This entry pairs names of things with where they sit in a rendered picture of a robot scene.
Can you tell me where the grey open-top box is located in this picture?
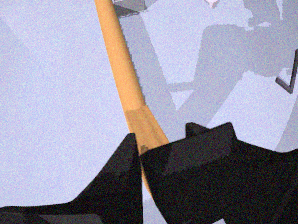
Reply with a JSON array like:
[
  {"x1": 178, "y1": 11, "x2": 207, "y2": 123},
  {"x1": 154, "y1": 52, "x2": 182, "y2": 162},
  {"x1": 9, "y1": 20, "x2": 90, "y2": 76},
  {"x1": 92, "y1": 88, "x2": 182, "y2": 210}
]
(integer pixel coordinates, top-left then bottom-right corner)
[{"x1": 112, "y1": 0, "x2": 145, "y2": 18}]

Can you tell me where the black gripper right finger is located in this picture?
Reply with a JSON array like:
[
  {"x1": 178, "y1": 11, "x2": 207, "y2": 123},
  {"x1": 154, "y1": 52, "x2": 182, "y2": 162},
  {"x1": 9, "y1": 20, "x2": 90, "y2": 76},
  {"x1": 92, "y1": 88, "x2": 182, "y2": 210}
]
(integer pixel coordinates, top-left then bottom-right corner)
[{"x1": 185, "y1": 121, "x2": 298, "y2": 224}]

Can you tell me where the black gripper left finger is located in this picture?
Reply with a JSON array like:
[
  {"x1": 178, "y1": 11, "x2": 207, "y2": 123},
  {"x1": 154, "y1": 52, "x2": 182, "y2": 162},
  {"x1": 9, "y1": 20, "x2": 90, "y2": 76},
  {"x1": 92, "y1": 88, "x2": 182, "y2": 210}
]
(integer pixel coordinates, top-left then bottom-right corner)
[{"x1": 0, "y1": 132, "x2": 144, "y2": 224}]

